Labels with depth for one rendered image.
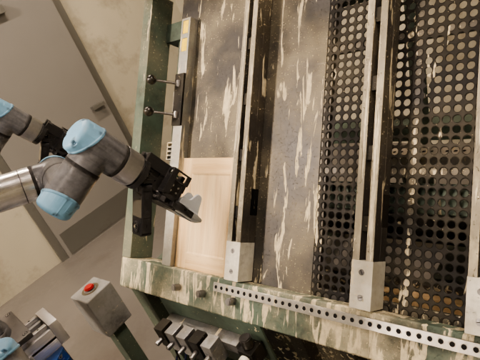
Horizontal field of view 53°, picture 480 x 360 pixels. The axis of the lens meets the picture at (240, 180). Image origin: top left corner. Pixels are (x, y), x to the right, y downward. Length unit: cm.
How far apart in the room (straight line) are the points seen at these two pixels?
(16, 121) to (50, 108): 280
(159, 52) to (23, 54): 236
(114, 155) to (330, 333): 77
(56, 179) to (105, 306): 102
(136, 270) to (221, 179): 55
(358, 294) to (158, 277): 85
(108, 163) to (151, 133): 109
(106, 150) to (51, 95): 346
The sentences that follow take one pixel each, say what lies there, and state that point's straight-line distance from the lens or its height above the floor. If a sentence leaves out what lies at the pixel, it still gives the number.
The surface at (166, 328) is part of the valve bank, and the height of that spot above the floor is 75.
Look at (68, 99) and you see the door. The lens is 447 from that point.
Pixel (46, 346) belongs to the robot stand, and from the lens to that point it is 182.
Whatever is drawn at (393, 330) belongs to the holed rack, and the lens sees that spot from 130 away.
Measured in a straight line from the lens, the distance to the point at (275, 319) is 151.
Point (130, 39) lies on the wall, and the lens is 483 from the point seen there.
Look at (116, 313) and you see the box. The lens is 197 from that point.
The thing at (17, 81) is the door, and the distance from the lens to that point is 435.
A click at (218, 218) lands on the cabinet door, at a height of 104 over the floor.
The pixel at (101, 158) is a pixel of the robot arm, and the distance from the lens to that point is 98.
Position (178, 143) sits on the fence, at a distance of 185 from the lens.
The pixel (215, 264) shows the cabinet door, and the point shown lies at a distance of 170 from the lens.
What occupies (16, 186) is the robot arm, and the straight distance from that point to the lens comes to 110.
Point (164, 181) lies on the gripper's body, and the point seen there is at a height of 145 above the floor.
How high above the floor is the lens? 184
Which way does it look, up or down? 25 degrees down
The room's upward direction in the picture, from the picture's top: 24 degrees counter-clockwise
